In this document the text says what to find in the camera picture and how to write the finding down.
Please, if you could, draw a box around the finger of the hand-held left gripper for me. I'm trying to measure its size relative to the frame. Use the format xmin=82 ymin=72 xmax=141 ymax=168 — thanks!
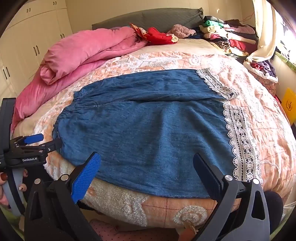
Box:
xmin=10 ymin=134 xmax=44 ymax=149
xmin=17 ymin=138 xmax=62 ymax=157

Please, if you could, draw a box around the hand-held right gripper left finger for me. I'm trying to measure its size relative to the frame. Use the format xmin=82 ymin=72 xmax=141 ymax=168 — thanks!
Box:
xmin=24 ymin=152 xmax=102 ymax=241

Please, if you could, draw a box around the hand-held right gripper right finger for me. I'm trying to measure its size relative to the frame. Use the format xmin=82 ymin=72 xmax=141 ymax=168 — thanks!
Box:
xmin=193 ymin=153 xmax=271 ymax=241

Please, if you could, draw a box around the blue denim pants lace trim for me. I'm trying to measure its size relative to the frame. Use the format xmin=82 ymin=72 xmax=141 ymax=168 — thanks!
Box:
xmin=52 ymin=68 xmax=263 ymax=200

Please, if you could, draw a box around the person's left hand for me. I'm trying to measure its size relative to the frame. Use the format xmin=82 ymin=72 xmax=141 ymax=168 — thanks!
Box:
xmin=0 ymin=169 xmax=29 ymax=207

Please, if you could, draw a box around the pink dotted cloth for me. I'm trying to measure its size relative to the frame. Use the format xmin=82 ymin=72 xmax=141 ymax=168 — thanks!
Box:
xmin=89 ymin=219 xmax=144 ymax=241

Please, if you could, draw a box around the dark cloth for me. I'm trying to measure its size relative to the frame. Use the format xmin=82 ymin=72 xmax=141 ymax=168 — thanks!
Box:
xmin=264 ymin=191 xmax=284 ymax=234

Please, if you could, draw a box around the peach patterned bedspread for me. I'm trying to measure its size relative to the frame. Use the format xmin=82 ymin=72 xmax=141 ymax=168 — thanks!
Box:
xmin=11 ymin=38 xmax=296 ymax=229

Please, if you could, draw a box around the pink quilt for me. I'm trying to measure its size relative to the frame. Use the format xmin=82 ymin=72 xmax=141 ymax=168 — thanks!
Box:
xmin=10 ymin=26 xmax=148 ymax=133

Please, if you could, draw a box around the cream wardrobe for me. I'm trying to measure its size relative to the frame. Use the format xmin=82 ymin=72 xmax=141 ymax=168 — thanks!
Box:
xmin=0 ymin=0 xmax=74 ymax=98

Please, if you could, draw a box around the yellow paper note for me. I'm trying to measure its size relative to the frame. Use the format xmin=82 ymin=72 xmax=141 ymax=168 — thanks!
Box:
xmin=280 ymin=88 xmax=296 ymax=124

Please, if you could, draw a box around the heap of purple red clothes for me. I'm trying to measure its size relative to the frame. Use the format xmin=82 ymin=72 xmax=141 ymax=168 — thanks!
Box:
xmin=246 ymin=59 xmax=279 ymax=81

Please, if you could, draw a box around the green windowsill cloth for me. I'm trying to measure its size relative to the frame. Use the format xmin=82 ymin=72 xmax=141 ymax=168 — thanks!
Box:
xmin=275 ymin=51 xmax=296 ymax=71

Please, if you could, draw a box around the pile of folded clothes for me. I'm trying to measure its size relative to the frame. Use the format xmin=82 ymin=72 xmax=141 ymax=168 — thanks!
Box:
xmin=188 ymin=16 xmax=258 ymax=57

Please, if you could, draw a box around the red gold patterned cloth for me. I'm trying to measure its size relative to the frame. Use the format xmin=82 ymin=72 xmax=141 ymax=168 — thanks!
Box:
xmin=129 ymin=23 xmax=149 ymax=39

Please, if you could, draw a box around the red garment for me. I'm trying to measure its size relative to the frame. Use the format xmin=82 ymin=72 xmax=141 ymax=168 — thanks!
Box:
xmin=144 ymin=27 xmax=179 ymax=45

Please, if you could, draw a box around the mauve fuzzy garment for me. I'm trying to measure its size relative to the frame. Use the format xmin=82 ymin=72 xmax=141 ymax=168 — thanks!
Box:
xmin=167 ymin=24 xmax=196 ymax=39

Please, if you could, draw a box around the cream curtain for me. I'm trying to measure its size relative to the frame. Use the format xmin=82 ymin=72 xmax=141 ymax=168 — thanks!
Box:
xmin=246 ymin=0 xmax=281 ymax=63

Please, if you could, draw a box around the grey padded headboard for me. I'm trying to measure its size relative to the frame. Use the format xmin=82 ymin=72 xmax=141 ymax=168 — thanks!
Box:
xmin=92 ymin=8 xmax=204 ymax=32

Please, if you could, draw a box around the window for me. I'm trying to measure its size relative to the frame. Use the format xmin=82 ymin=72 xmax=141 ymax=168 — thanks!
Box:
xmin=275 ymin=7 xmax=296 ymax=65

